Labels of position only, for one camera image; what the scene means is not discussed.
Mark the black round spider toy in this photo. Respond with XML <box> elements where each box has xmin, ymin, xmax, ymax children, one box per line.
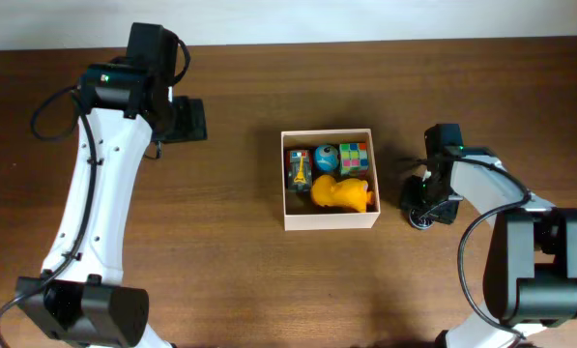
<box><xmin>409</xmin><ymin>217</ymin><xmax>434</xmax><ymax>230</ymax></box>

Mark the yellow toy animal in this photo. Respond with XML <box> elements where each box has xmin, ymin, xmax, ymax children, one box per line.
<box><xmin>310</xmin><ymin>174</ymin><xmax>374</xmax><ymax>213</ymax></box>

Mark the colourful puzzle cube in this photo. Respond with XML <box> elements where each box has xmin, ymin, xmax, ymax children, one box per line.
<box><xmin>339</xmin><ymin>142</ymin><xmax>369</xmax><ymax>177</ymax></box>

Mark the blue white toy ball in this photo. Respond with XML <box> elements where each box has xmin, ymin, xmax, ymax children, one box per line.
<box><xmin>314</xmin><ymin>144</ymin><xmax>339</xmax><ymax>172</ymax></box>

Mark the grey red toy truck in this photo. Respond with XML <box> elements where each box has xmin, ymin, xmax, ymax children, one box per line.
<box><xmin>285</xmin><ymin>149</ymin><xmax>313</xmax><ymax>192</ymax></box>

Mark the pink cardboard box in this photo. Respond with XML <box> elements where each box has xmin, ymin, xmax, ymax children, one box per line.
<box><xmin>281</xmin><ymin>129</ymin><xmax>380</xmax><ymax>231</ymax></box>

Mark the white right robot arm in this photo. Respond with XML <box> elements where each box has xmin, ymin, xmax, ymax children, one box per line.
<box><xmin>400</xmin><ymin>124</ymin><xmax>577</xmax><ymax>348</ymax></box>

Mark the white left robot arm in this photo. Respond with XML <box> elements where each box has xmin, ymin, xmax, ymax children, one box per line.
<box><xmin>13</xmin><ymin>22</ymin><xmax>207</xmax><ymax>347</ymax></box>

